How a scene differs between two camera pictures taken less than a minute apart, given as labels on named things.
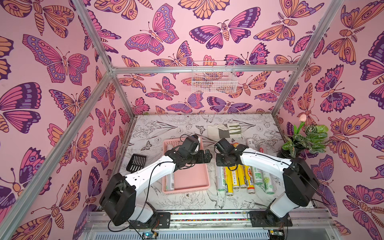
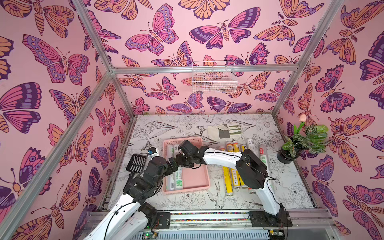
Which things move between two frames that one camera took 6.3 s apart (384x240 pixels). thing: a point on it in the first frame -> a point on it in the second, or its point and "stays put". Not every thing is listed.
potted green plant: (309, 138) stays put
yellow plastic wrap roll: (228, 180) stays put
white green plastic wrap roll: (221, 184) -> (178, 177)
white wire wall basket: (214, 77) stays put
